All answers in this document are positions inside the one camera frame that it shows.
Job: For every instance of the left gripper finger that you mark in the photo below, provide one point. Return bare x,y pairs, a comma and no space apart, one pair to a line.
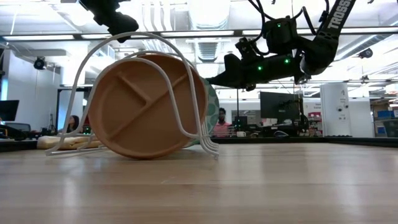
124,26

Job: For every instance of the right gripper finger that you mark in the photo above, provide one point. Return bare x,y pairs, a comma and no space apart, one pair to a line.
233,74

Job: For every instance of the white teal leaf plate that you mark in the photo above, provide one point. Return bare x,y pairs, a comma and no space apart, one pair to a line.
213,109

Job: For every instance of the tan divided plate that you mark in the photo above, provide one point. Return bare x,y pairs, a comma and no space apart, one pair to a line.
140,124

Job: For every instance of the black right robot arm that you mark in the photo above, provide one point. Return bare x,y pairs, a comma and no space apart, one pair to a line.
320,53

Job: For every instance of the black computer monitor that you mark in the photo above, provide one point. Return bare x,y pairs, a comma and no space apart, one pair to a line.
8,110
276,105

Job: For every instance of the person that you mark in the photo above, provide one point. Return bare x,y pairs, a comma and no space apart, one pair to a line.
73,124
222,129

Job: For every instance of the white mug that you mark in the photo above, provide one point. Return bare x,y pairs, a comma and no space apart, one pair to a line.
240,134

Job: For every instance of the white cabinet with knobs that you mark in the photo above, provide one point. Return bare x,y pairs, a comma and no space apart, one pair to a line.
335,102

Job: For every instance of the beige wooden rack base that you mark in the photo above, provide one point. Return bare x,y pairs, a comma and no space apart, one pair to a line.
62,142

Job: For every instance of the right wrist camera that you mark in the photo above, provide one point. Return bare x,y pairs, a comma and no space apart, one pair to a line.
248,48

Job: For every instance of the black metal frame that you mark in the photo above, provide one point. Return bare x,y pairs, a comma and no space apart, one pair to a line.
58,109

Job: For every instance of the black table frame rail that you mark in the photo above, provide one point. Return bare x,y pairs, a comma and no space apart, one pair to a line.
18,145

